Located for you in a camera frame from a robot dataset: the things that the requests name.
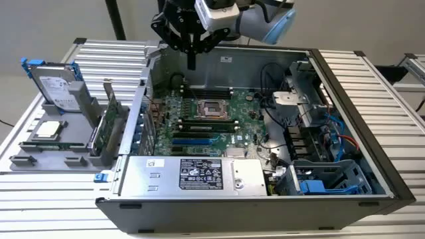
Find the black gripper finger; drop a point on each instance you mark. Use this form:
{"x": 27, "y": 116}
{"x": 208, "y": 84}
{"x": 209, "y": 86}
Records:
{"x": 212, "y": 39}
{"x": 165, "y": 30}

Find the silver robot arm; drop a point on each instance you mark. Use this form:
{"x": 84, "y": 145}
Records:
{"x": 256, "y": 22}

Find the black stand pole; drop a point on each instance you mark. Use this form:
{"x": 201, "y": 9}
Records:
{"x": 116, "y": 22}

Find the silver coin battery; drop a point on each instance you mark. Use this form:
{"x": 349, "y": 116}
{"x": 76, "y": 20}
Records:
{"x": 249, "y": 97}

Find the CPU socket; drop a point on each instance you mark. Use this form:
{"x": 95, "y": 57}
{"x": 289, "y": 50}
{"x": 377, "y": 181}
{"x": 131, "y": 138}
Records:
{"x": 212, "y": 108}

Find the green motherboard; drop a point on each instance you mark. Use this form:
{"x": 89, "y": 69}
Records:
{"x": 242, "y": 124}

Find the green RAM stick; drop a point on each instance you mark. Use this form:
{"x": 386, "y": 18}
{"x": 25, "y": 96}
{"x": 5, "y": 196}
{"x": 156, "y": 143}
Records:
{"x": 202, "y": 128}
{"x": 68, "y": 145}

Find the black expansion slot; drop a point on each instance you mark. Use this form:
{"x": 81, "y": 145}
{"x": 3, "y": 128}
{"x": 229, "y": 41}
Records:
{"x": 196, "y": 136}

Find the metal disk bay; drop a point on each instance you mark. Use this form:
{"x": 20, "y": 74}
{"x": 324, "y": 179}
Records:
{"x": 308, "y": 109}

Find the hard disk in blue carrier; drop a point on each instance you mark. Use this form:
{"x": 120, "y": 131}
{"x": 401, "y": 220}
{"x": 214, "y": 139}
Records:
{"x": 53, "y": 84}

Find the small silver heat sink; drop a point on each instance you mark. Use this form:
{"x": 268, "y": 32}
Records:
{"x": 236, "y": 152}

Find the grey parts rack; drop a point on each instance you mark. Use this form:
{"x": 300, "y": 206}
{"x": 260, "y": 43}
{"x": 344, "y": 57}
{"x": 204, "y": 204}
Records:
{"x": 76, "y": 139}

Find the silver CPU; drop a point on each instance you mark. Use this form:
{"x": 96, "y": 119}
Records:
{"x": 48, "y": 129}

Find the black table connector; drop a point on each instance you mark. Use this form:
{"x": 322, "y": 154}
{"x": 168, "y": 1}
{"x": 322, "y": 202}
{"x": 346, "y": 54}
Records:
{"x": 392, "y": 73}

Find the silver power supply unit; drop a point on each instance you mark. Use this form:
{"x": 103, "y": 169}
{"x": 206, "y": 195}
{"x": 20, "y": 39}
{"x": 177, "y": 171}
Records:
{"x": 159, "y": 184}

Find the grey metal drive cage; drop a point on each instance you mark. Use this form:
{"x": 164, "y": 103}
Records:
{"x": 332, "y": 165}

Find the blue case latch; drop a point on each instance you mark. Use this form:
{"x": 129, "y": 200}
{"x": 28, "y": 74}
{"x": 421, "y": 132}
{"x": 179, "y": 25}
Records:
{"x": 99, "y": 178}

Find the blue plastic drive carrier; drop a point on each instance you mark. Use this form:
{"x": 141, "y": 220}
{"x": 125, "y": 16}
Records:
{"x": 312, "y": 186}

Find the open black PC case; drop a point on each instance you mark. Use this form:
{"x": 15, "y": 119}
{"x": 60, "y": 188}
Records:
{"x": 232, "y": 216}

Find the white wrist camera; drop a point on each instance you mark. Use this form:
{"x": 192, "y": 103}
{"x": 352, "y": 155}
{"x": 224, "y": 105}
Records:
{"x": 216, "y": 15}

